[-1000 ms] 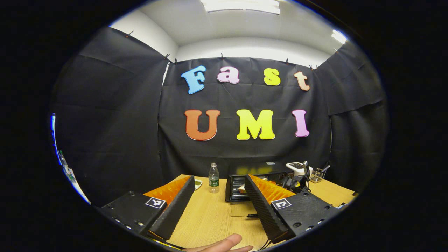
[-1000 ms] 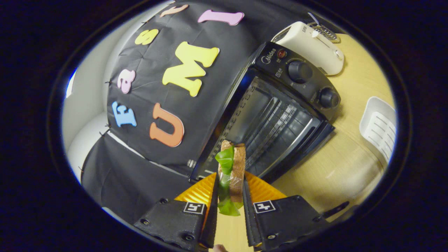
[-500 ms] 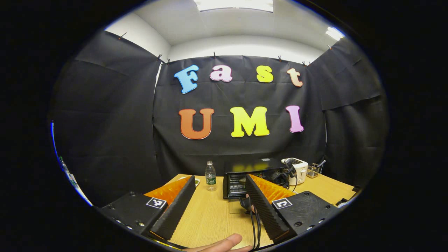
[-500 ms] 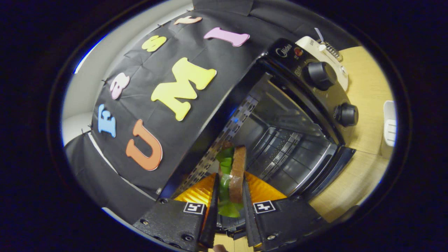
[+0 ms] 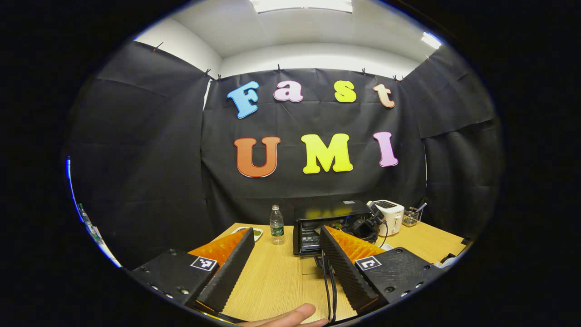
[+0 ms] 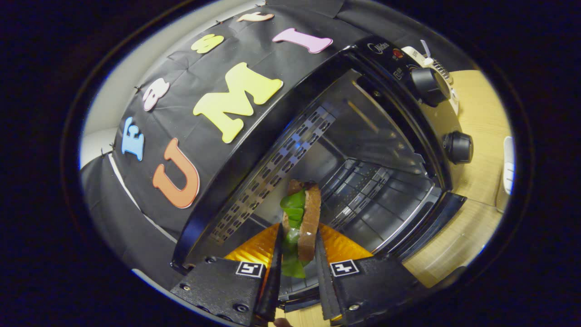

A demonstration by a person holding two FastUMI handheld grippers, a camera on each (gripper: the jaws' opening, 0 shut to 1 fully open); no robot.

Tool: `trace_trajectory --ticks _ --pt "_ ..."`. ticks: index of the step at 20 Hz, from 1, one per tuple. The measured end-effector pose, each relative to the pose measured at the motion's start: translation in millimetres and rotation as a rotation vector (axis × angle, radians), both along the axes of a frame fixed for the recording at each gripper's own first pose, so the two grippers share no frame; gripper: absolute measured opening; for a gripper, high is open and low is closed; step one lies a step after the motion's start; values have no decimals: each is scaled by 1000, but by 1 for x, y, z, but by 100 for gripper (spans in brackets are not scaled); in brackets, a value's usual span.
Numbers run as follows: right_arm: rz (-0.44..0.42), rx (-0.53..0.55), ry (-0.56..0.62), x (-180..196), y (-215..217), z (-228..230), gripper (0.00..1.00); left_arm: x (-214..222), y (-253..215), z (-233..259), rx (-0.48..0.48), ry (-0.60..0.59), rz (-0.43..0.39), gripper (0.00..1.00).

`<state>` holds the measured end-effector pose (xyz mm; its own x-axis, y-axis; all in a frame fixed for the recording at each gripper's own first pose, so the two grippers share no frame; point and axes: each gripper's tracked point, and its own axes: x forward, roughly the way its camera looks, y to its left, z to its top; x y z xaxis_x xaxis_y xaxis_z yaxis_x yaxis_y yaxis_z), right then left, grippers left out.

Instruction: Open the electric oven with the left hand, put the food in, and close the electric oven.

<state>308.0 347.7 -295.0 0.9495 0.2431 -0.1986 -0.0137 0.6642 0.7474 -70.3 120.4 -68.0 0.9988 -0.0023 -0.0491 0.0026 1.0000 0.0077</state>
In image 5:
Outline white toaster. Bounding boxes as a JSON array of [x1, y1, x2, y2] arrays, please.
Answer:
[[367, 200, 404, 236]]

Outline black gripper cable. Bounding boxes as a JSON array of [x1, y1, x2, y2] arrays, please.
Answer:
[[320, 252, 338, 324]]

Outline clear glass utensil holder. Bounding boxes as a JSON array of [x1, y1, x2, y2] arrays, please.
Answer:
[[402, 203, 427, 227]]

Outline large ceiling light panel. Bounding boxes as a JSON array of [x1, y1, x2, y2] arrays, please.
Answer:
[[250, 0, 353, 13]]

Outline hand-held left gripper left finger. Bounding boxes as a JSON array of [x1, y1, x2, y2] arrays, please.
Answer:
[[128, 227, 256, 314]]

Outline black backdrop cloth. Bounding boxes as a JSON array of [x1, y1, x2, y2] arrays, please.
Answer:
[[64, 41, 504, 268]]

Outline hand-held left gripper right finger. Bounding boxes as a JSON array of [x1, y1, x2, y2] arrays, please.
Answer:
[[319, 226, 443, 315]]

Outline black electric oven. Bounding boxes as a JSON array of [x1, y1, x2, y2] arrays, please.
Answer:
[[293, 200, 379, 275]]

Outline white plate with greens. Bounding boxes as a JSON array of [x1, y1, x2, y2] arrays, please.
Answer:
[[231, 226, 263, 243]]

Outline clear plastic water bottle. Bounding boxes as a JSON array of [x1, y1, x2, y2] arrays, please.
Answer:
[[270, 204, 285, 245]]

